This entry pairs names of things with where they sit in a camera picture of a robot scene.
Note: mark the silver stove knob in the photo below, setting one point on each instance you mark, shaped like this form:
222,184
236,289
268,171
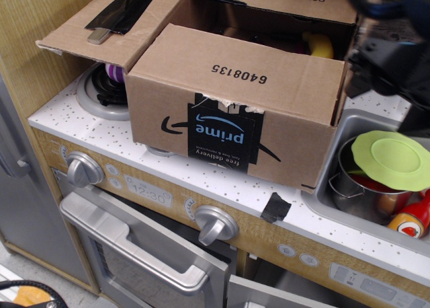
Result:
215,224
83,170

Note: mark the yellow toy banana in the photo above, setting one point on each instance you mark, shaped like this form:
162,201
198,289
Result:
319,45

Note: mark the grey toy fridge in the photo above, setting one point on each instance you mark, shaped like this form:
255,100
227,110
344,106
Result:
30,219

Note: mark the silver oven door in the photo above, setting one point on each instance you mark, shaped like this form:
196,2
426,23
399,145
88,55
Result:
142,259

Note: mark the large cardboard Amazon box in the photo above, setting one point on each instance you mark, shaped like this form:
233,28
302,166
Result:
229,82

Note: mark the silver right stove knob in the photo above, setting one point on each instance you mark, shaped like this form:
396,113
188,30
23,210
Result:
215,224

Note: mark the steel pot in sink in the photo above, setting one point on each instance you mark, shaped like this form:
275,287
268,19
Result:
356,194

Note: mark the silver sink basin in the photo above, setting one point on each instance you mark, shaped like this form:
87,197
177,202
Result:
352,123

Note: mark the purple striped ball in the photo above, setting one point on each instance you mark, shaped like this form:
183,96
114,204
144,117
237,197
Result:
115,73

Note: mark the wooden toy kitchen cabinet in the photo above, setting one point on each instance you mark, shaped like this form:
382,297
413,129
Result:
44,82

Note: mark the black tape piece on counter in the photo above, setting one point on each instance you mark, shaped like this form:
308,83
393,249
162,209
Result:
276,209

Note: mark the silver left stove knob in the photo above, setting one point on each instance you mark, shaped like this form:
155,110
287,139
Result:
83,170

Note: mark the red ketchup bottle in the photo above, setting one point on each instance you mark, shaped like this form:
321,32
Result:
413,220

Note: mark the green silicone lid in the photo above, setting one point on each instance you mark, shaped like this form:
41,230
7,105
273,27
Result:
392,159

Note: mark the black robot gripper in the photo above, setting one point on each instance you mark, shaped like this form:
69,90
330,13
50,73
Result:
394,68

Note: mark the grey stove burner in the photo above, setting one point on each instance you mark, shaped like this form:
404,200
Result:
101,96

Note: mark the orange object on floor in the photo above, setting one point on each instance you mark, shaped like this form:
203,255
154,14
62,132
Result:
30,295

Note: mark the silver lower right door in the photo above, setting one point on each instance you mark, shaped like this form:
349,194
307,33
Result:
298,293

